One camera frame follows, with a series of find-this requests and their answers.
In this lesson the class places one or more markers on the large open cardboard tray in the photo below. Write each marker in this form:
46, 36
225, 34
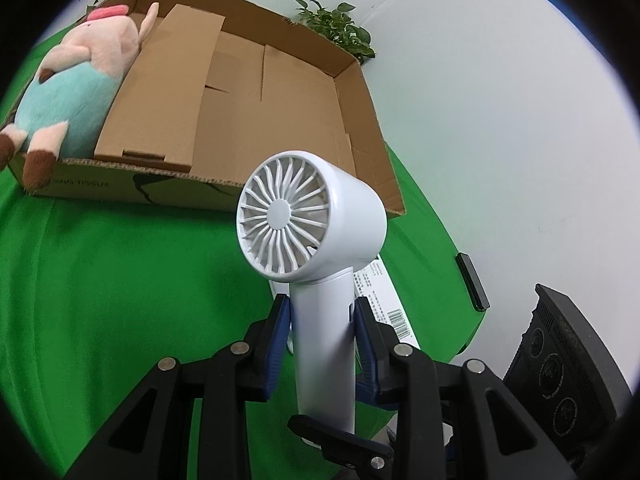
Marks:
272, 86

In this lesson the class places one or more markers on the white handheld fan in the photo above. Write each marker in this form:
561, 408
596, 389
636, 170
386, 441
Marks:
306, 223

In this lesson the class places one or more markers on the pink pig plush toy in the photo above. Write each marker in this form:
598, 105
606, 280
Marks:
64, 107

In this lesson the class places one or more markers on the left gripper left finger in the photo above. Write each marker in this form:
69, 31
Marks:
148, 434

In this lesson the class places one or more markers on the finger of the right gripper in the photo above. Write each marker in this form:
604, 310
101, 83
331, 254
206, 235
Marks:
341, 447

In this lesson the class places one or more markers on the green tablecloth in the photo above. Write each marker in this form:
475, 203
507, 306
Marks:
95, 293

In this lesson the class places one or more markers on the black remote on table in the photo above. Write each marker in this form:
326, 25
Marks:
472, 282

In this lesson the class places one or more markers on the white green medicine box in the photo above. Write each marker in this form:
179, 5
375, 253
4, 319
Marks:
374, 282

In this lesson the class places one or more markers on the long brown cardboard box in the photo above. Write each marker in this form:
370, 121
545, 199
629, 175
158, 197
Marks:
154, 117

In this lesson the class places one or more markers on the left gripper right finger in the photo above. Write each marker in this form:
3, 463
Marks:
453, 421

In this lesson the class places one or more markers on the right potted green plant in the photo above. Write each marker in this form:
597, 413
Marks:
337, 26

